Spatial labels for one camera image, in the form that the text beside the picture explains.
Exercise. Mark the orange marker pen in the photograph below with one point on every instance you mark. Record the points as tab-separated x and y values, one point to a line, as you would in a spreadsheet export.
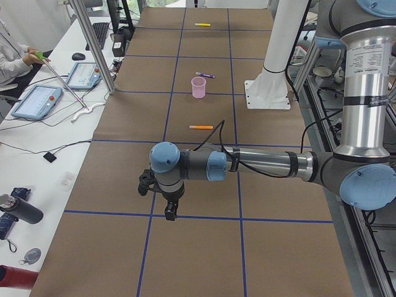
201	127

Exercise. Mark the purple marker pen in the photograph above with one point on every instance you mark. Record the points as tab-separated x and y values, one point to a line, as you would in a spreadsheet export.
202	74

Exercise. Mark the yellow highlighter pen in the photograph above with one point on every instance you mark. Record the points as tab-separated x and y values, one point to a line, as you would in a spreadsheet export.
202	24

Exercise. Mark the pink pen holder cup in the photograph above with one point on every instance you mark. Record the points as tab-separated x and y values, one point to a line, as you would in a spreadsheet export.
198	87

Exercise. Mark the clear plastic tray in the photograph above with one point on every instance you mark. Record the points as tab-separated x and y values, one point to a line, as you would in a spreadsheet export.
66	181

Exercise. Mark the small black square device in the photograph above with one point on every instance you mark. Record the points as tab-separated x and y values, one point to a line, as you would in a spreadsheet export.
50	157

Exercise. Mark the round grey key tag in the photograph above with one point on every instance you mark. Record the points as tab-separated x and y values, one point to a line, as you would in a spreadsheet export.
32	256

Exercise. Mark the black water bottle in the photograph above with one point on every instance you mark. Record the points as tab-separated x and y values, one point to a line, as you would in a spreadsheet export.
21	209

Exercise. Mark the far teach pendant tablet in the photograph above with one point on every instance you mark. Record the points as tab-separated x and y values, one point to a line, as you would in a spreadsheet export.
83	76

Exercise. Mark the teach pendant tablet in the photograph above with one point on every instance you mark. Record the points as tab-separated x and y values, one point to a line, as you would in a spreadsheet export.
38	102
83	76

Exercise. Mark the dark blue folded umbrella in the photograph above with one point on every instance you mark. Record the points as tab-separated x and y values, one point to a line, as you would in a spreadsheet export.
7	219

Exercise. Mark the near teach pendant tablet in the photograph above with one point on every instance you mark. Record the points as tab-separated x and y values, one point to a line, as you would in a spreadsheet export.
38	102

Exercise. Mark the black power adapter box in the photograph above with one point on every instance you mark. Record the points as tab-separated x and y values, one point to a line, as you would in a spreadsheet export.
121	41

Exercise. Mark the red bottle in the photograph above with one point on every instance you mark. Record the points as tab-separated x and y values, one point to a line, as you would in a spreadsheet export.
13	277

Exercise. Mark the black computer mouse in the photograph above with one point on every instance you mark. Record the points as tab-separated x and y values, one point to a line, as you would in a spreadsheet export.
78	57

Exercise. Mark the black keyboard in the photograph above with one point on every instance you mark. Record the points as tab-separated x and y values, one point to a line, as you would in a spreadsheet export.
101	30

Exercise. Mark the white bowl on shelf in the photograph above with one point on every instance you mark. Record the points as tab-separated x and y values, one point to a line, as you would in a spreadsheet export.
321	71

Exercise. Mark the seated person white shirt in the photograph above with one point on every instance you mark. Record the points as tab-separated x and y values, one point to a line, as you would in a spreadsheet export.
19	63

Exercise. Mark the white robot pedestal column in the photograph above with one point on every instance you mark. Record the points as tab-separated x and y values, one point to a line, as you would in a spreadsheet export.
269	90

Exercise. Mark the aluminium frame post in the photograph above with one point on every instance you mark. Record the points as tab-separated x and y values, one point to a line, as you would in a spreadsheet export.
92	41

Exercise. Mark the metal reacher stick green handle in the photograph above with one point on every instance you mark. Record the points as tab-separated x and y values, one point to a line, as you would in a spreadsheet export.
43	59

